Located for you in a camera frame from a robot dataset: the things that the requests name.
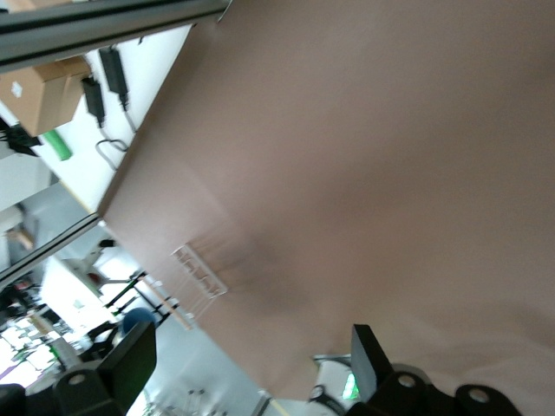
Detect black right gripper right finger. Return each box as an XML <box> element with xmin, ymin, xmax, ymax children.
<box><xmin>349</xmin><ymin>323</ymin><xmax>434</xmax><ymax>408</ymax></box>

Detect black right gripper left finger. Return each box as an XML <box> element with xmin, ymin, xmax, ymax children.
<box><xmin>54</xmin><ymin>320</ymin><xmax>158</xmax><ymax>416</ymax></box>

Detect blue round chair seat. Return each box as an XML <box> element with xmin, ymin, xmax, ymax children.
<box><xmin>122</xmin><ymin>306</ymin><xmax>157</xmax><ymax>337</ymax></box>

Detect brown table cover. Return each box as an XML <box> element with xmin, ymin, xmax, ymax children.
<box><xmin>97</xmin><ymin>0</ymin><xmax>555</xmax><ymax>404</ymax></box>

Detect green foam block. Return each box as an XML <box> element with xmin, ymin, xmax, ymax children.
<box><xmin>40</xmin><ymin>128</ymin><xmax>73</xmax><ymax>162</ymax></box>

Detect black power adapter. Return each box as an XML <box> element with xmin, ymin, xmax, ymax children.
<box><xmin>97</xmin><ymin>46</ymin><xmax>132</xmax><ymax>113</ymax></box>
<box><xmin>81</xmin><ymin>75</ymin><xmax>108</xmax><ymax>129</ymax></box>

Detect brown cardboard box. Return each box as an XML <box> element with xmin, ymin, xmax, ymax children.
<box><xmin>0</xmin><ymin>55</ymin><xmax>95</xmax><ymax>137</ymax></box>

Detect white wire cup rack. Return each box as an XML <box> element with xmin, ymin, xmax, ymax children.
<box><xmin>146</xmin><ymin>244</ymin><xmax>229</xmax><ymax>333</ymax></box>

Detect black diagonal frame bar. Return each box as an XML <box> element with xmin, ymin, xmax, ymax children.
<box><xmin>0</xmin><ymin>214</ymin><xmax>108</xmax><ymax>283</ymax></box>

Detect aluminium frame beam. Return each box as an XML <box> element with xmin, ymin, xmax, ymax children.
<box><xmin>0</xmin><ymin>0</ymin><xmax>233</xmax><ymax>75</ymax></box>

